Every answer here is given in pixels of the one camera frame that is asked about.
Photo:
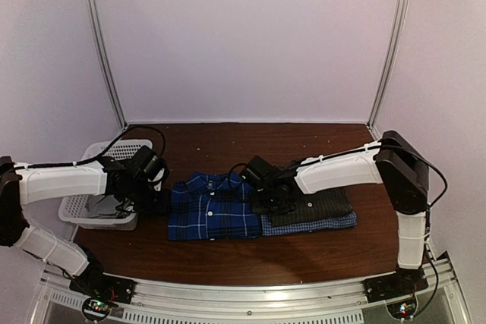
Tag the white plastic laundry basket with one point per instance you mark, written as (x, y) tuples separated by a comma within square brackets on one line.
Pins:
[(74, 209)]

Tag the left aluminium frame post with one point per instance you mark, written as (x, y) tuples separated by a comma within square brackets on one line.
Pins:
[(105, 67)]

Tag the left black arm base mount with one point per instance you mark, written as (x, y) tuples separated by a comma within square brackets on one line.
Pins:
[(95, 283)]

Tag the blue plaid long sleeve shirt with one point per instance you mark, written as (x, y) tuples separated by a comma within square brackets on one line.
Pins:
[(212, 207)]

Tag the circuit board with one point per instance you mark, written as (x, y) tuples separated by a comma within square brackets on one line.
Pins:
[(95, 310), (402, 309)]

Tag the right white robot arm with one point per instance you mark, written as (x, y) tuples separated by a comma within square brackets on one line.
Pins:
[(390, 161)]

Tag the dark striped shirt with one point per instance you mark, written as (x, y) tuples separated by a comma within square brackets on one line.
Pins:
[(325, 204)]

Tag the aluminium frame post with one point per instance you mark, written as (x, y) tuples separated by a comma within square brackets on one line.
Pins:
[(105, 67), (399, 18)]

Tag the right circuit board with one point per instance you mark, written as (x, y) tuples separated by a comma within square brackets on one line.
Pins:
[(402, 309)]

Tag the grey shirt in basket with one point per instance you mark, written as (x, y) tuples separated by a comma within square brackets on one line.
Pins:
[(107, 208)]

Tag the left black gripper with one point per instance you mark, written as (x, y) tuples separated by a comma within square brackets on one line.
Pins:
[(136, 209)]

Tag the light blue checked shirt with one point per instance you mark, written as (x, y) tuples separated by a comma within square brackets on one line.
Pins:
[(344, 222)]

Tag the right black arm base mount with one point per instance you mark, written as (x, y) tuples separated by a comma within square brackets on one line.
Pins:
[(402, 282)]

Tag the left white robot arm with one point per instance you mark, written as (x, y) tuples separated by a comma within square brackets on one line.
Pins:
[(23, 184)]

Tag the left circuit board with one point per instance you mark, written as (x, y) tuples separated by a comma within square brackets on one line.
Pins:
[(95, 310)]

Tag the right aluminium frame post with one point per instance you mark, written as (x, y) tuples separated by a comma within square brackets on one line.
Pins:
[(399, 18)]

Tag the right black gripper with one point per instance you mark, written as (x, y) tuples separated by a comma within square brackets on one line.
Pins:
[(257, 207)]

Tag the front aluminium rail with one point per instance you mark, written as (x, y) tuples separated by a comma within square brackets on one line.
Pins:
[(343, 301)]

